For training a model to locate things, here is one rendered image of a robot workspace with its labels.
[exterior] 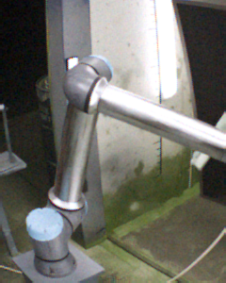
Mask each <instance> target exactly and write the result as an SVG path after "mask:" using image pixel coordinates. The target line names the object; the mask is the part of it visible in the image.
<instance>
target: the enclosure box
mask: <svg viewBox="0 0 226 283"><path fill-rule="evenodd" d="M171 3H172V5H173V9H174V16H175V19H176V22H177V27H178V31H179V34H180V41H181V45H182V47H183V53H184V61H185V63H186V73H187V81H188V83H189V88H190V96H191V104H192V111H193V118H194V119H197V120H199V121H201V122H204V123H206V124H208V125H211V126H216V125H217V124H218V122H219V121H220V118H221V117H222V116H223V113H225V112H226V0H171ZM199 177H200V191H201V193H200V197H202V198H205V199H207V200H211V201H213V202H214V203H215V202H217V203H218V204H222V205H223V206H226V164H225V163H224V162H223V161H220V160H216V159H215V158H212V157H210V159H208V160H207V163H206V164H205V165H204V167H203V168H202V169H201V170H200V171H199Z"/></svg>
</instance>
